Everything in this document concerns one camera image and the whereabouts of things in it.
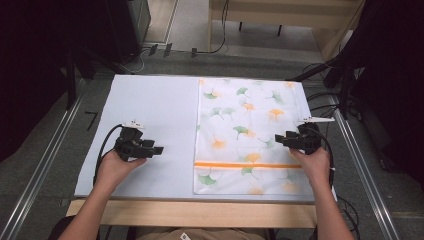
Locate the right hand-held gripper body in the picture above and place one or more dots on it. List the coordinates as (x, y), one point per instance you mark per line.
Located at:
(308, 137)

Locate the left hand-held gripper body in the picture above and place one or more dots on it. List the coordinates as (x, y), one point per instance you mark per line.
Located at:
(130, 144)

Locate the white leaf-print mesh laundry bag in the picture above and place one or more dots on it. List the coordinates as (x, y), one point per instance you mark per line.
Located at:
(246, 133)

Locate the person's right hand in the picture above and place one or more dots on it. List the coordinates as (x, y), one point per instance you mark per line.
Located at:
(311, 165)

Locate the person's left hand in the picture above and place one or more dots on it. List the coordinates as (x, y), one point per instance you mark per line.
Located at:
(113, 170)

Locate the light wooden table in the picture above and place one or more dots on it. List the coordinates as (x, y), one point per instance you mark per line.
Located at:
(200, 213)

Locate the person's beige clothing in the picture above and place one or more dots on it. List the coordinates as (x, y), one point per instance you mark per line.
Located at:
(206, 234)

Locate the black curtain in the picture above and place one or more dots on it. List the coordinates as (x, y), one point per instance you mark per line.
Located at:
(30, 66)
(393, 83)

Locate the light wooden furniture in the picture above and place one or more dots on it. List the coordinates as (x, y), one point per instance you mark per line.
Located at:
(283, 13)

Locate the metal floor rail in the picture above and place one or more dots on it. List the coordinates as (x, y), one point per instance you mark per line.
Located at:
(363, 166)
(40, 166)

